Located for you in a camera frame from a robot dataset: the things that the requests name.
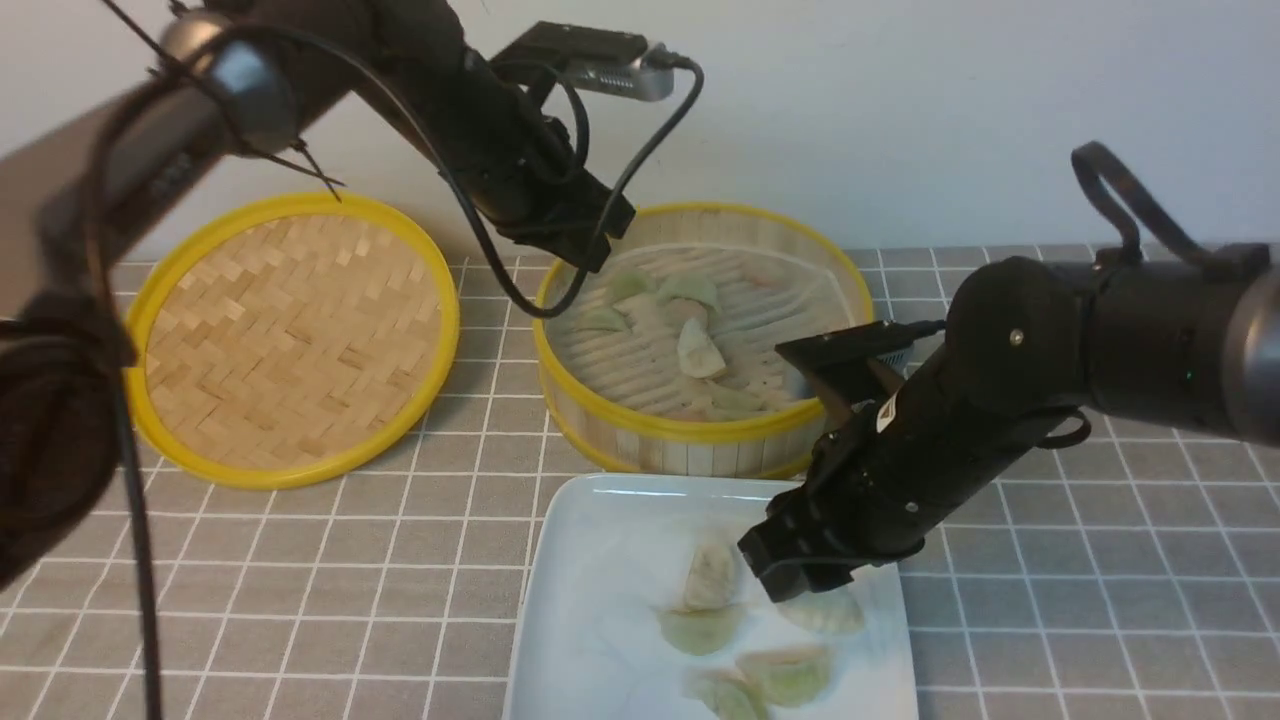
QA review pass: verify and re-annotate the light green dumpling in steamer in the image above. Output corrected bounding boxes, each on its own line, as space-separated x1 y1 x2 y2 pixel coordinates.
655 272 721 313

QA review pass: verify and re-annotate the cream pleated dumpling in steamer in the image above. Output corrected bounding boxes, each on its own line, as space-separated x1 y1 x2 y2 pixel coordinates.
687 380 797 421

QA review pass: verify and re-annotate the pale green dumpling in steamer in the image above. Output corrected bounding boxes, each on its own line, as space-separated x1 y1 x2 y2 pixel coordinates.
605 269 657 305

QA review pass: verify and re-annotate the green dumpling plate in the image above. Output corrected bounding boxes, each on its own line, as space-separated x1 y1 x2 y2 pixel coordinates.
684 670 771 719
736 644 833 708

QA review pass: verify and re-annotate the bamboo steamer basket yellow rim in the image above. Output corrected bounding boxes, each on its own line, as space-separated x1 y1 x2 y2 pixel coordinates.
532 202 876 478

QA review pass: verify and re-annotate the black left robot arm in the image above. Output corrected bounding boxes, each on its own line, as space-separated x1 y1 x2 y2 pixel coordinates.
3 1 635 585

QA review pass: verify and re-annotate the woven bamboo steamer lid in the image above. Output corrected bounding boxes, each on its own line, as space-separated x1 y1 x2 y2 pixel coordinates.
127 192 461 489

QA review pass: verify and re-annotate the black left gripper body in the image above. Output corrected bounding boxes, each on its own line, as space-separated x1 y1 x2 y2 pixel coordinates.
470 100 636 273

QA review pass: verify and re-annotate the grey checked tablecloth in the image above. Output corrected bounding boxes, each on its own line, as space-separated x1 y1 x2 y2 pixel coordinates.
0 245 1280 720

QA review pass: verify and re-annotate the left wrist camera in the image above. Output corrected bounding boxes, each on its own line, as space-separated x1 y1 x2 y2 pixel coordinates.
489 20 675 106

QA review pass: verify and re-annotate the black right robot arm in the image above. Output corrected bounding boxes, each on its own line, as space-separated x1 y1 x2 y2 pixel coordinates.
739 245 1279 602

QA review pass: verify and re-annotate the white square plate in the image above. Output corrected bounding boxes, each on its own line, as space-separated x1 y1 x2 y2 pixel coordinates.
504 473 920 719

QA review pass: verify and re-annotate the black camera cable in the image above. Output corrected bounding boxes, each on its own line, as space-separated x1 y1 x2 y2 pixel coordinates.
230 26 705 320

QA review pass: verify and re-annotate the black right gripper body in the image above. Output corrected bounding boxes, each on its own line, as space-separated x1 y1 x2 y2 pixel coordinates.
739 380 1076 603

